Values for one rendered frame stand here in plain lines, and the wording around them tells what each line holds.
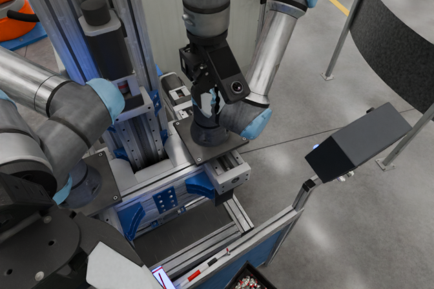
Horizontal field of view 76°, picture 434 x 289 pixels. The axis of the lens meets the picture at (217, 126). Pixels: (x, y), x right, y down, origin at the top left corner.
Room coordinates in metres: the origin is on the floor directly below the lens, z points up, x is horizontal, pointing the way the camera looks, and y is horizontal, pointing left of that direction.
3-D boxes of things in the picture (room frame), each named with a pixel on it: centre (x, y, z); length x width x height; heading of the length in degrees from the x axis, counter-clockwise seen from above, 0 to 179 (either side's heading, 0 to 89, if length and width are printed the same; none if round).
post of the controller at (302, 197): (0.43, -0.31, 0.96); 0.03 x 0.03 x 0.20; 32
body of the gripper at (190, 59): (0.44, 0.02, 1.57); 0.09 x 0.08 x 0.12; 32
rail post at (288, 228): (0.43, -0.31, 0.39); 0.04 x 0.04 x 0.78; 32
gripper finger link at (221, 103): (0.44, 0.00, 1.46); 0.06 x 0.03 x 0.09; 32
